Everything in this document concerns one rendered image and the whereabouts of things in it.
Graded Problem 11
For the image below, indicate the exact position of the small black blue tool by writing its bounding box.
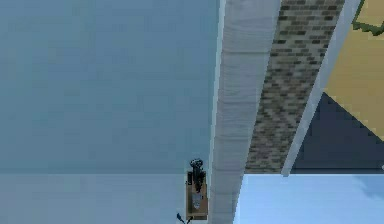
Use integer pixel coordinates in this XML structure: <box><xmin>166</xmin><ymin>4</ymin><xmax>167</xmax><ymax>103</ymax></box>
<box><xmin>176</xmin><ymin>212</ymin><xmax>194</xmax><ymax>224</ymax></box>

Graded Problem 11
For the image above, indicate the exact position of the yellow rug with green edge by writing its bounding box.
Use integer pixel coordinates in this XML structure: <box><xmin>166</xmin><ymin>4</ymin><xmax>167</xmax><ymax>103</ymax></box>
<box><xmin>351</xmin><ymin>0</ymin><xmax>384</xmax><ymax>36</ymax></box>

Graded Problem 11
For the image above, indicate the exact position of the white wooden door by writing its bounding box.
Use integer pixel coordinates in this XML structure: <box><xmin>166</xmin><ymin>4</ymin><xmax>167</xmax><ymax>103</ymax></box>
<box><xmin>207</xmin><ymin>0</ymin><xmax>283</xmax><ymax>224</ymax></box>

